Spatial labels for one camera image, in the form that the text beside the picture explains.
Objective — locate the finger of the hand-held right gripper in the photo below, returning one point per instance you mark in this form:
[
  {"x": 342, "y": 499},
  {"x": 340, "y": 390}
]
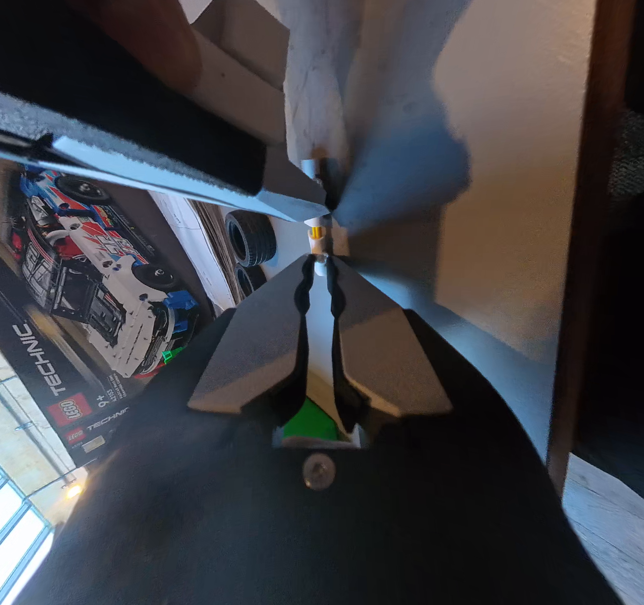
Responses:
[
  {"x": 151, "y": 187},
  {"x": 151, "y": 172}
]

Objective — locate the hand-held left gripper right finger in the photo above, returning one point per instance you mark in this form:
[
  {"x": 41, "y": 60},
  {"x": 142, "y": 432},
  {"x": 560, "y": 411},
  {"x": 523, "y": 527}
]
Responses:
[{"x": 392, "y": 358}]

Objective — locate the black toy tyre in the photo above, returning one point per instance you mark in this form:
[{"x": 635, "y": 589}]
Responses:
[
  {"x": 251, "y": 280},
  {"x": 256, "y": 243}
]

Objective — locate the grey desk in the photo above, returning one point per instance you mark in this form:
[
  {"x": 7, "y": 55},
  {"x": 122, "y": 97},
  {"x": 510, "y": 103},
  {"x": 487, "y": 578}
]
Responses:
[{"x": 503, "y": 162}]

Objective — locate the dark cardboard box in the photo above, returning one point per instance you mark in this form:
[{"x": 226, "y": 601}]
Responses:
[{"x": 50, "y": 389}]

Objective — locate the white instruction booklet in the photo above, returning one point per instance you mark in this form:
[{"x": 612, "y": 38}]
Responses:
[{"x": 201, "y": 243}]

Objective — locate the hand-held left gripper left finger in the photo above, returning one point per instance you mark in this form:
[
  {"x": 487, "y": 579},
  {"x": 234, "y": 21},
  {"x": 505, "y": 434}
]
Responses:
[{"x": 251, "y": 358}]

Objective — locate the white brick connector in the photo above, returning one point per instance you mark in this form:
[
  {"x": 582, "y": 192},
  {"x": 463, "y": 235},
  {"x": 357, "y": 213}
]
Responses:
[
  {"x": 317, "y": 221},
  {"x": 319, "y": 250}
]

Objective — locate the green box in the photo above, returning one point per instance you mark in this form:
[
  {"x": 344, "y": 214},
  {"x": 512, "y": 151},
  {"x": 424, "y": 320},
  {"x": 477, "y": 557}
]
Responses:
[{"x": 307, "y": 421}]

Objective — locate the person's right hand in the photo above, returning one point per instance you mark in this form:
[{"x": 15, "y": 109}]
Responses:
[{"x": 141, "y": 11}]

